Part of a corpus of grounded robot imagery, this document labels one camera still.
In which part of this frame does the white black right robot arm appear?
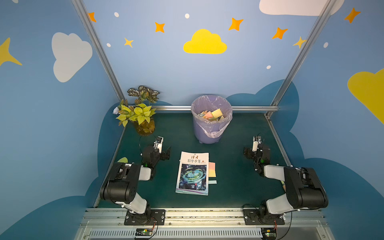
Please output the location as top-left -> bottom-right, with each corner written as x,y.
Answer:
244,136 -> 329,216

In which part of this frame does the green hand rake wooden handle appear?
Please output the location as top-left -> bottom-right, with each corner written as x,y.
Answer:
281,181 -> 286,192

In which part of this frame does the left green circuit board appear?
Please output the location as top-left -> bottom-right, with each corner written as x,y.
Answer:
135,229 -> 153,237

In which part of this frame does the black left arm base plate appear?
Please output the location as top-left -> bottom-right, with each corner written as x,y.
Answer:
124,209 -> 166,226

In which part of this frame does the green trowel wooden handle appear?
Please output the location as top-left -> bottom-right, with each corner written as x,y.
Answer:
118,157 -> 129,164

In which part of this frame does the green circuit board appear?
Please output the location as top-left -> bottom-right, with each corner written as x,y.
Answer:
261,228 -> 277,240
135,229 -> 153,237

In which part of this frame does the science magazine book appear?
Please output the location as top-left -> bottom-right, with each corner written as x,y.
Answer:
176,152 -> 209,196

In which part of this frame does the potted green plant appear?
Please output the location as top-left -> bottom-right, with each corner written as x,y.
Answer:
113,86 -> 160,136

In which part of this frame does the pink sticky note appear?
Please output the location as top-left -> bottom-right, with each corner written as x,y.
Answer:
209,162 -> 216,171

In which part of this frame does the aluminium frame back bar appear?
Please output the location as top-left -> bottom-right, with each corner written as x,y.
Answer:
149,105 -> 279,113

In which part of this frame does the discarded sticky notes pile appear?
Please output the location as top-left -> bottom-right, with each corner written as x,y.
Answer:
198,109 -> 225,122

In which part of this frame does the aluminium front rail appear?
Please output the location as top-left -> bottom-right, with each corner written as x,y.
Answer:
75,208 -> 335,240

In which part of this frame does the translucent bin liner bag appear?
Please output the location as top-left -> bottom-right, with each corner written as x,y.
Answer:
190,94 -> 234,139

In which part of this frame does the aluminium frame right post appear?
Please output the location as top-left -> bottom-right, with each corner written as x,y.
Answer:
266,0 -> 338,120

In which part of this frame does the right green circuit board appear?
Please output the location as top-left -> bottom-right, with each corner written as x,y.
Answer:
261,228 -> 277,240

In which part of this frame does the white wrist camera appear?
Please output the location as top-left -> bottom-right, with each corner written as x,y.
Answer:
252,143 -> 260,152
154,137 -> 164,154

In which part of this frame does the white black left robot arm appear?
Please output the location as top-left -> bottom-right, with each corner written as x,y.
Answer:
100,137 -> 171,216

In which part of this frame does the aluminium frame post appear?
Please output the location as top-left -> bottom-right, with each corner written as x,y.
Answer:
72,0 -> 126,101
266,0 -> 338,120

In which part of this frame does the aluminium frame left post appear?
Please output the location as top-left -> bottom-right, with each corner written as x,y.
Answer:
72,0 -> 126,101

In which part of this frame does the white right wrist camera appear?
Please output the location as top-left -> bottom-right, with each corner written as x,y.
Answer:
252,143 -> 260,152

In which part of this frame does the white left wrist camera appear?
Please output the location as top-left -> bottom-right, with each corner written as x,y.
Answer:
154,137 -> 164,154

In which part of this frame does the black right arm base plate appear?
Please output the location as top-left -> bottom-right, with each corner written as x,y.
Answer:
243,209 -> 285,226

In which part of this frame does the purple trash bin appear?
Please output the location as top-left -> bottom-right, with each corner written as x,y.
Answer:
192,94 -> 232,145

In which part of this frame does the yellow sticky note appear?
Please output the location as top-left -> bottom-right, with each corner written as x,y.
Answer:
209,169 -> 216,178

